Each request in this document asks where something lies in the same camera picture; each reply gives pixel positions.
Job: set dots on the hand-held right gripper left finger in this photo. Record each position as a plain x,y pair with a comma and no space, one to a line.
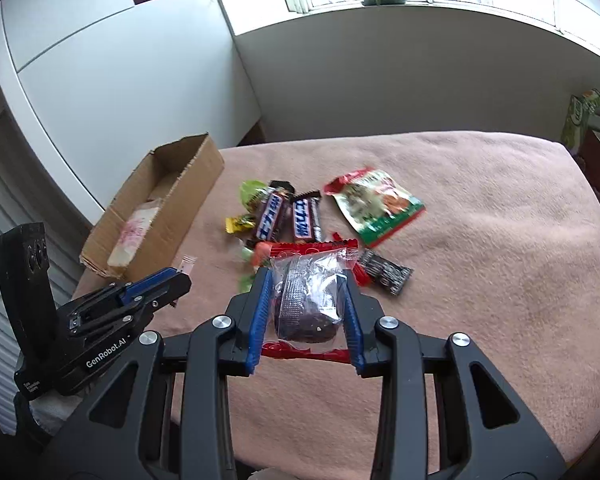
260,320

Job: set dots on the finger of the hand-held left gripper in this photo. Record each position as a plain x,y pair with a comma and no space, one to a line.
175,290
150,282

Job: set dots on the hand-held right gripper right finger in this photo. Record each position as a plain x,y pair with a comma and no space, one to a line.
352,325

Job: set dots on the clear green candy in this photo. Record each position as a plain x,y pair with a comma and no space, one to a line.
245,280

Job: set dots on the clear red cake packet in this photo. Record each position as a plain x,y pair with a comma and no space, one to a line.
305,300

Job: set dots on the black snack packet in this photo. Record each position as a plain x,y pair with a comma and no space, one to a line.
385,271

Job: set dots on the orange candy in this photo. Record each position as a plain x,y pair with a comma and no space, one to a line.
262,253

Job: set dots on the brown chocolate bar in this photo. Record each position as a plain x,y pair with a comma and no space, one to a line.
272,215
305,217

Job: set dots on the brown cardboard box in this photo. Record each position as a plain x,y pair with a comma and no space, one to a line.
190,170

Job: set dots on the red green snack bag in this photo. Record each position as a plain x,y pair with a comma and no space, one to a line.
375,205

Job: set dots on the green round jelly cup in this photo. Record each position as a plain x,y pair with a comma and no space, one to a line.
252,195

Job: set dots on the small pink white wrapper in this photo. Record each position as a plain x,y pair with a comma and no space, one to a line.
186,264

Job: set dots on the red wrapped candy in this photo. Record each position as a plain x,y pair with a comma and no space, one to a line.
361,274

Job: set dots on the white pink snack packet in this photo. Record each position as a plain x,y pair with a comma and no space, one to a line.
132,232

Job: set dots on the yellow wrapped candy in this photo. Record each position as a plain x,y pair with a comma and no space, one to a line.
240,223

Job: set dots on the white slatted door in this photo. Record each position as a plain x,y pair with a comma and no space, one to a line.
0,185

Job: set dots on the pink blanket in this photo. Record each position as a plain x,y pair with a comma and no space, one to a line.
480,260

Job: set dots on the white cabinet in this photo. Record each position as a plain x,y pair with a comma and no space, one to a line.
105,85

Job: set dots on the green printed box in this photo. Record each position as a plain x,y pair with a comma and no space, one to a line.
577,120

